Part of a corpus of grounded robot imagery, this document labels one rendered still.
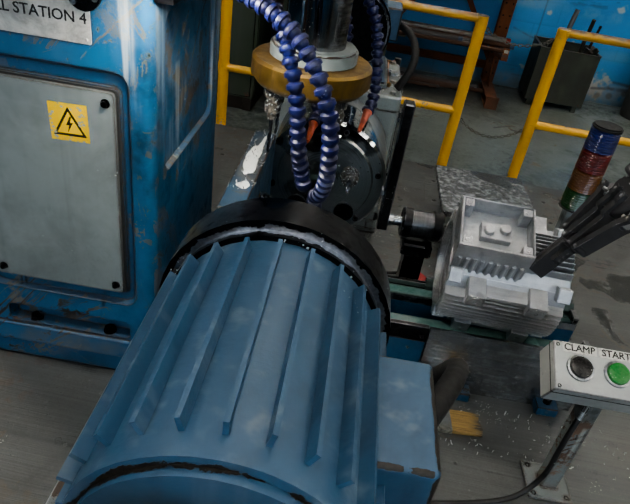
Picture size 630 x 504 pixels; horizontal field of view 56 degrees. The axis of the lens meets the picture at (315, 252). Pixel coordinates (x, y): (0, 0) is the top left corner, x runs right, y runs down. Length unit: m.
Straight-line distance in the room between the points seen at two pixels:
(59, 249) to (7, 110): 0.21
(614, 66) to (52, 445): 5.92
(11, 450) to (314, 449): 0.77
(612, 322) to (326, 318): 1.19
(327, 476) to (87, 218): 0.68
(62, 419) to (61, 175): 0.39
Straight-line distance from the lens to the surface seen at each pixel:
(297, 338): 0.33
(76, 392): 1.08
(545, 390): 0.89
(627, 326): 1.53
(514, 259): 0.99
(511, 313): 1.06
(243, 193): 0.91
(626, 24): 6.30
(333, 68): 0.87
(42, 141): 0.89
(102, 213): 0.90
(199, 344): 0.34
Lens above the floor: 1.58
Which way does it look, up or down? 33 degrees down
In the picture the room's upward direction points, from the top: 9 degrees clockwise
